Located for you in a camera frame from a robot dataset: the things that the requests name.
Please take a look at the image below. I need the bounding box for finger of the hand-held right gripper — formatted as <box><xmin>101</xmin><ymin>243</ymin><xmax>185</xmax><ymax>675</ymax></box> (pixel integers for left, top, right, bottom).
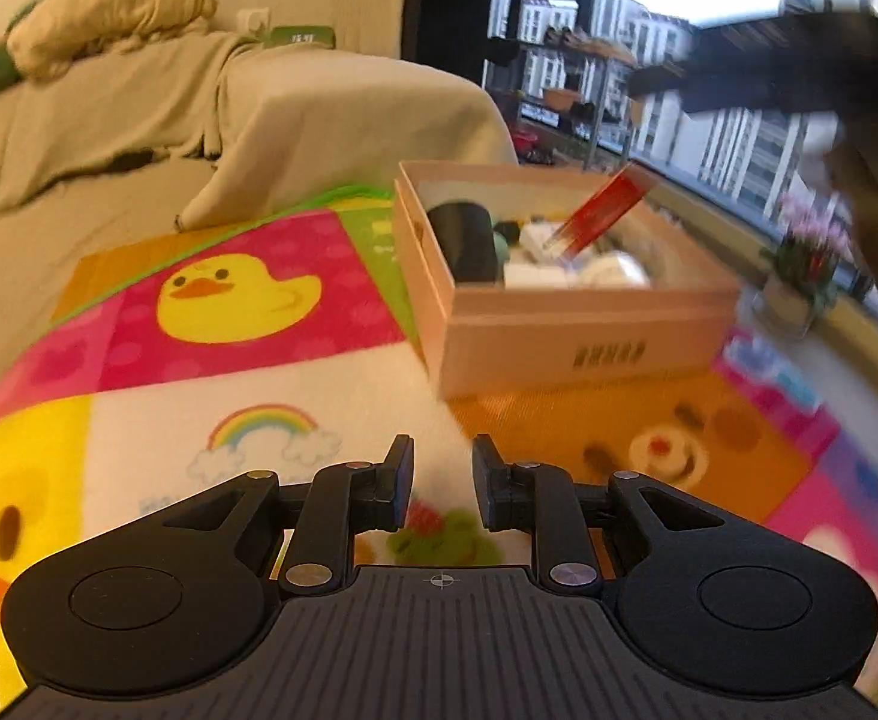
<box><xmin>626</xmin><ymin>60</ymin><xmax>710</xmax><ymax>100</ymax></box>

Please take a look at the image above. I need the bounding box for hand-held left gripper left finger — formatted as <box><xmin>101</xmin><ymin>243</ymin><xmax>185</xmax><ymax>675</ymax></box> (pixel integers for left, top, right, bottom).
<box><xmin>143</xmin><ymin>433</ymin><xmax>415</xmax><ymax>595</ymax></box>

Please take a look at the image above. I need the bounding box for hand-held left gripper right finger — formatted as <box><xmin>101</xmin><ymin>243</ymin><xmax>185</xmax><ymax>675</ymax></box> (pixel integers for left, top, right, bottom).
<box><xmin>473</xmin><ymin>433</ymin><xmax>740</xmax><ymax>595</ymax></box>

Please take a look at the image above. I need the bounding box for pink cardboard box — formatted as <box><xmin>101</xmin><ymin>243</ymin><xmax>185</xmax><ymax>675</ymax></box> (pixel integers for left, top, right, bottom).
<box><xmin>392</xmin><ymin>159</ymin><xmax>744</xmax><ymax>400</ymax></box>

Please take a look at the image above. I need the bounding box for black balcony shelf rack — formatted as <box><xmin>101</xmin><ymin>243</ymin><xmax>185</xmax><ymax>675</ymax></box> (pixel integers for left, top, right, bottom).
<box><xmin>482</xmin><ymin>0</ymin><xmax>639</xmax><ymax>170</ymax></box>

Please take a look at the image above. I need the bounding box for red packet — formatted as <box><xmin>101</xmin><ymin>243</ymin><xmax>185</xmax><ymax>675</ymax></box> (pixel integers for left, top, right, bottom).
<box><xmin>542</xmin><ymin>163</ymin><xmax>663</xmax><ymax>261</ymax></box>

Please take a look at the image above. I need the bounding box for colourful cartoon play mat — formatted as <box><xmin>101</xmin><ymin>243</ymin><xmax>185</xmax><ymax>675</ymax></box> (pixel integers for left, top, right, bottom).
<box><xmin>0</xmin><ymin>184</ymin><xmax>878</xmax><ymax>720</ymax></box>

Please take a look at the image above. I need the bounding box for white round item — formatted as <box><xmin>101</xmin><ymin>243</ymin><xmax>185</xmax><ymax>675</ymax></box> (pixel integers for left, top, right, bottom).
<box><xmin>580</xmin><ymin>251</ymin><xmax>651</xmax><ymax>290</ymax></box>

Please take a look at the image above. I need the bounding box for potted pink flower plant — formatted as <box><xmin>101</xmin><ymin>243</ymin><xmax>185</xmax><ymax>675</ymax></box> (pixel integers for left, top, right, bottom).
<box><xmin>752</xmin><ymin>191</ymin><xmax>858</xmax><ymax>340</ymax></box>

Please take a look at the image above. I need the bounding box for black cylinder case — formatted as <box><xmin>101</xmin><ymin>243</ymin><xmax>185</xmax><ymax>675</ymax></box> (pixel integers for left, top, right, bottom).
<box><xmin>428</xmin><ymin>199</ymin><xmax>502</xmax><ymax>287</ymax></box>

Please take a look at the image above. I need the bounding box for green box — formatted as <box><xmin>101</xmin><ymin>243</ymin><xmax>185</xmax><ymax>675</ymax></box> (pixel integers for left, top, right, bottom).
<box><xmin>269</xmin><ymin>25</ymin><xmax>335</xmax><ymax>47</ymax></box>

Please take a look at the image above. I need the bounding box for sofa with beige cover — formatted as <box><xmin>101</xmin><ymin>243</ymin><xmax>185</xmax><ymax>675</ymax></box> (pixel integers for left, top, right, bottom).
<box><xmin>0</xmin><ymin>30</ymin><xmax>521</xmax><ymax>421</ymax></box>

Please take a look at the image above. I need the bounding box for beige crumpled pillow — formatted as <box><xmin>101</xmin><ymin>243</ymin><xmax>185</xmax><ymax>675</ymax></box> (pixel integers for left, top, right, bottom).
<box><xmin>4</xmin><ymin>0</ymin><xmax>219</xmax><ymax>81</ymax></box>

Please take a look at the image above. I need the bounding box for black window frame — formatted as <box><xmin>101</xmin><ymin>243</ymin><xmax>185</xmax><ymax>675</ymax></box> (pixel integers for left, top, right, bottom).
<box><xmin>400</xmin><ymin>0</ymin><xmax>501</xmax><ymax>87</ymax></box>

